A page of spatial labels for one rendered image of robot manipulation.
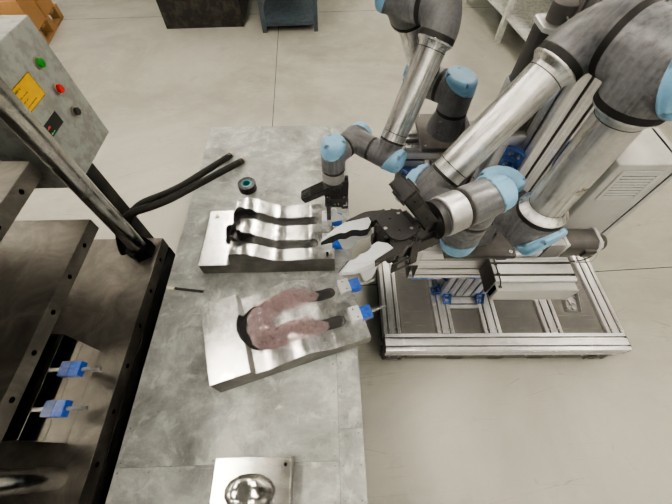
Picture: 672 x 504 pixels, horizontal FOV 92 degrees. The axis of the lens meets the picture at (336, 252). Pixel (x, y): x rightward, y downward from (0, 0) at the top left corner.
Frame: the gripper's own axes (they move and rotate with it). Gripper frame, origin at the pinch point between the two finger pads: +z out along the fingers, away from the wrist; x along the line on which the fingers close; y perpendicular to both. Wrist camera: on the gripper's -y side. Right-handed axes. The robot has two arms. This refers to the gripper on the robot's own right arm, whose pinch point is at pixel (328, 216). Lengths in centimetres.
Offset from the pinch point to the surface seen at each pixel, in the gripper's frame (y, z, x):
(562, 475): 109, 91, -88
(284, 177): -20.1, 11.0, 32.8
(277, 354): -17, 3, -51
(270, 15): -66, 79, 379
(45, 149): -73, -41, -8
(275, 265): -19.9, 6.1, -17.6
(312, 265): -6.3, 6.7, -17.6
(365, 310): 11.8, 4.2, -37.0
